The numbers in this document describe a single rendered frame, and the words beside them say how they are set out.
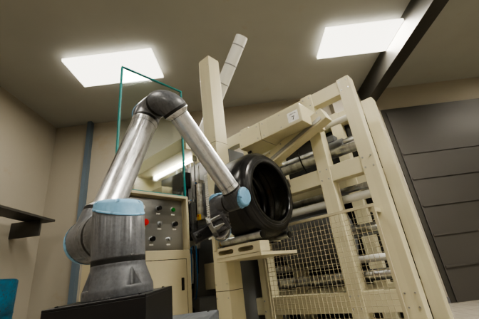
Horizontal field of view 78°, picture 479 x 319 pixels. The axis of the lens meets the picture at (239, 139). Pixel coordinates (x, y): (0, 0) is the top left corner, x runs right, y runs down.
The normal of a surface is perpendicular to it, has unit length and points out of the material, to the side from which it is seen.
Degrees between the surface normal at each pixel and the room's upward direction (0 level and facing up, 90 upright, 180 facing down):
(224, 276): 90
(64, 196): 90
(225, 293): 90
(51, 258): 90
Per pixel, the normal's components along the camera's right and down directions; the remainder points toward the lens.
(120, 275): 0.29, -0.70
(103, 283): -0.13, -0.66
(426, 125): -0.04, -0.41
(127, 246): 0.59, -0.39
